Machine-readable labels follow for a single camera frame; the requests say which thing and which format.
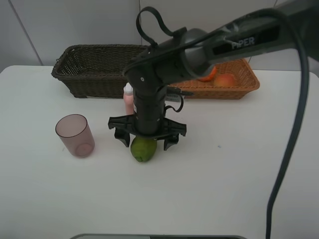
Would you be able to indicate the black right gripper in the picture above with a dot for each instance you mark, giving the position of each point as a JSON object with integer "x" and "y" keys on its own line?
{"x": 148, "y": 120}

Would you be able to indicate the green lime fruit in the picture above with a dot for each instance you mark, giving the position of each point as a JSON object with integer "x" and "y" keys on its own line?
{"x": 143, "y": 149}

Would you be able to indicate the translucent pink plastic cup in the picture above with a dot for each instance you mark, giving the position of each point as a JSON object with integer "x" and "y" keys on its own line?
{"x": 75, "y": 133}

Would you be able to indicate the orange mandarin fruit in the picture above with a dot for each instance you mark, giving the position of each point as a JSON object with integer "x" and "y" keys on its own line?
{"x": 210, "y": 76}

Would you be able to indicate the red yellow peach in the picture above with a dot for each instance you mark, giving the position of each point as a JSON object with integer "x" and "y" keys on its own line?
{"x": 225, "y": 80}

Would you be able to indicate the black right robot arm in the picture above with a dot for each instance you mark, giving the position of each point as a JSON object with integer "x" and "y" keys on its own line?
{"x": 191, "y": 54}

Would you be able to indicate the pink bottle white cap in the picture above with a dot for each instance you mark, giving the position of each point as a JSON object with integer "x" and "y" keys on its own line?
{"x": 128, "y": 97}

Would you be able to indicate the dark brown wicker basket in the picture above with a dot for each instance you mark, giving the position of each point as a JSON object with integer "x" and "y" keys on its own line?
{"x": 95, "y": 71}

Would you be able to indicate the light orange wicker basket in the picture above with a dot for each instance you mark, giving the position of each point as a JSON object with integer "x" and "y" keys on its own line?
{"x": 244, "y": 77}

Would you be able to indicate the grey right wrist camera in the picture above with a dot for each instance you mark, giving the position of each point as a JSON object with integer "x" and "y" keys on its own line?
{"x": 175, "y": 94}

